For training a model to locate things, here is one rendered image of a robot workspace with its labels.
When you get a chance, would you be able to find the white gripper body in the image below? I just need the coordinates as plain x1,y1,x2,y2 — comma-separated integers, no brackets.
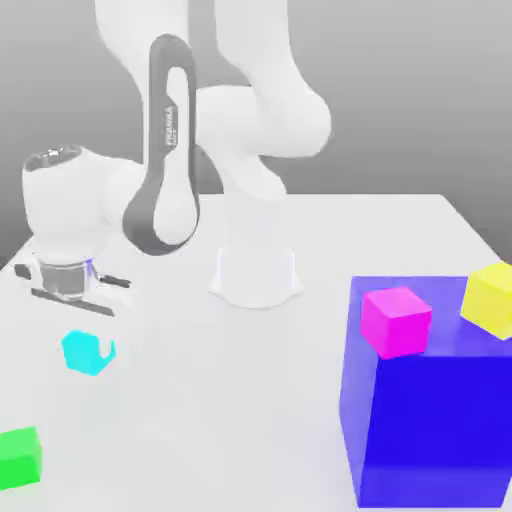
26,284,131,335

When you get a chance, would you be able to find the small cyan cube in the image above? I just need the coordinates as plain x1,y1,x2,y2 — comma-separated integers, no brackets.
60,329,117,378

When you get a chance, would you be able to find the small green cube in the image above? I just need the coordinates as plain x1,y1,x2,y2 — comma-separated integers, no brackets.
0,425,44,492

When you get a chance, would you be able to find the small magenta cube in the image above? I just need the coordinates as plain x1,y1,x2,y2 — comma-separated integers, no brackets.
359,285,434,361

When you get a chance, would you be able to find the small yellow cube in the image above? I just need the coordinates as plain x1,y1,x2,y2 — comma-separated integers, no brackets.
459,260,512,342

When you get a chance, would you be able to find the large blue box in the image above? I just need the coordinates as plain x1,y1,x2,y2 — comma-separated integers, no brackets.
338,274,512,510

